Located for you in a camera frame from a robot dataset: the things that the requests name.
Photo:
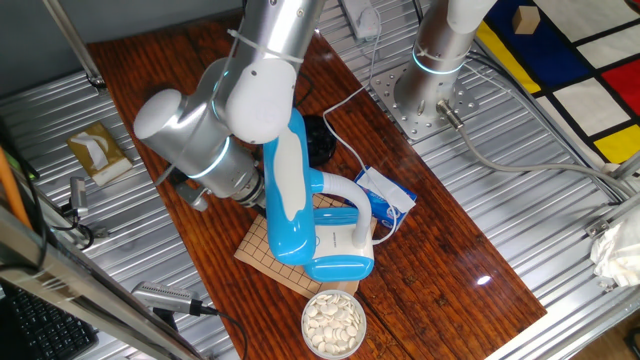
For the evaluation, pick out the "blue and white desk lamp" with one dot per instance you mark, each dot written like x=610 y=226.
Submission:
x=287 y=200

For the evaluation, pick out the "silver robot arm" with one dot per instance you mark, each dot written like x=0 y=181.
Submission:
x=200 y=135

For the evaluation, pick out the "black bowl of black stones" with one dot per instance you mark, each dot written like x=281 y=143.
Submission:
x=322 y=145

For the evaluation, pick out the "blue tissue pack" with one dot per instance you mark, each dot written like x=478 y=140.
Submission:
x=385 y=205

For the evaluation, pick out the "beige grid go board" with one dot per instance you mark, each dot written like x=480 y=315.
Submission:
x=260 y=250

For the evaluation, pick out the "white bowl of white stones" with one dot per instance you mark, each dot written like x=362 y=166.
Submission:
x=333 y=325

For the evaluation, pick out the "white power strip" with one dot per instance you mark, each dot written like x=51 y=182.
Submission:
x=360 y=17

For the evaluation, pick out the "small cardboard box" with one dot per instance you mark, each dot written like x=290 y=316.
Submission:
x=102 y=160

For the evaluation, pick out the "wooden cube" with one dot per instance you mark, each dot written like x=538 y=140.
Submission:
x=526 y=20

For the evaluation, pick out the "colourful block pattern mat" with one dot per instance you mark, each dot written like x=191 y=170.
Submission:
x=590 y=105

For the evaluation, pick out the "crumpled white cloth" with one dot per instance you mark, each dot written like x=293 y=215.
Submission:
x=617 y=255

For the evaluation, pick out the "orange pole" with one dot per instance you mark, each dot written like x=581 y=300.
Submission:
x=11 y=185

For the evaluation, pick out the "black keyboard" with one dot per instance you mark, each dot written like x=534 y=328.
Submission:
x=45 y=330

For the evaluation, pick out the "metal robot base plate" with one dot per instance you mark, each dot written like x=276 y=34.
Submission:
x=400 y=115

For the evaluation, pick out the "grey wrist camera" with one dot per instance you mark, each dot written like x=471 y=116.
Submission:
x=192 y=196

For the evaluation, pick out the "ribbed silver camera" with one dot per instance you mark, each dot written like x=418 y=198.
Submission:
x=162 y=297

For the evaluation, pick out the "small silver camera on mount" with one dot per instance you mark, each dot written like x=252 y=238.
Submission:
x=78 y=195

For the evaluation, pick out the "aluminium frame post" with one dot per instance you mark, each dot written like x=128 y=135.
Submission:
x=75 y=45

